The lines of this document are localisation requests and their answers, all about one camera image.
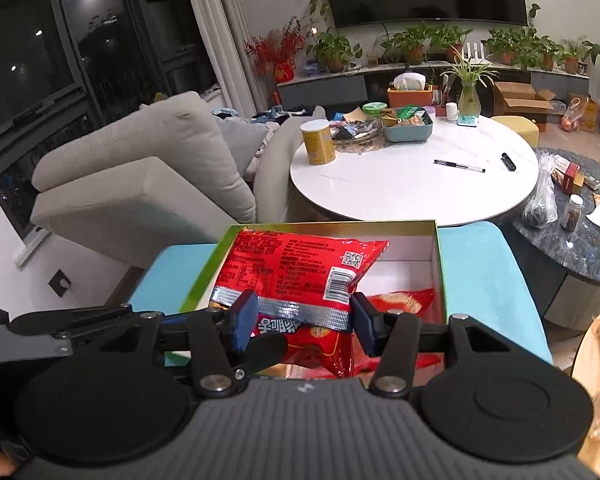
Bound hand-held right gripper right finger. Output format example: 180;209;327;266
350;292;518;398

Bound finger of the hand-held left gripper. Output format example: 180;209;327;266
7;304;136;348

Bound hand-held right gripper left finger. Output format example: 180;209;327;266
100;290;259;397

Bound green cardboard box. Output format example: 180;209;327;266
179;218;453;376

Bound red silver-edged snack bag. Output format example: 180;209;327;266
209;226;391;381

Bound white round table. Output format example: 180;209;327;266
289;112;540;227

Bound grey sofa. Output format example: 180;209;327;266
30;91;328;268

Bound yellow canister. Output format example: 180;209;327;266
300;119;337;166

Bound black pen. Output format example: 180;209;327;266
434;159;486;173

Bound teal plastic basin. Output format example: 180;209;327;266
381;107;435;143

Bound clear bag with dark contents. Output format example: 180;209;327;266
522;152;561;228

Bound dark marble round table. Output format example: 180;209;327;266
500;147;600;331

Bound orange tissue box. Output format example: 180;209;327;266
386;73;433;108

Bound round wooden table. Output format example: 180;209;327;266
570;302;600;480

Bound grey television cabinet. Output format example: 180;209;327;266
277;60;593;111

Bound spice jar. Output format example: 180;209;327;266
561;194;584;232

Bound glass vase with spider plant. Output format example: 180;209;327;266
440;52;501;121

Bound yellow stool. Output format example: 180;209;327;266
490;115;540;148

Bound small red box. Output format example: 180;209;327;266
555;155;581;193

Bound dark framed window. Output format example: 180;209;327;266
0;0;218;241

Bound open cardboard box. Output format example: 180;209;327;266
492;81;556;121

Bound green potted plant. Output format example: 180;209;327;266
560;37;588;75
380;22;431;66
482;27;526;66
427;24;473;63
307;30;363;73
522;30;561;71

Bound red berry branches in vase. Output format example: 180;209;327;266
244;17;306;82

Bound plastic bag of fruit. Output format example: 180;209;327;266
560;97;588;133

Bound white curtain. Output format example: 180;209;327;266
180;0;281;121

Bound black wall socket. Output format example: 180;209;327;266
49;269;72;295

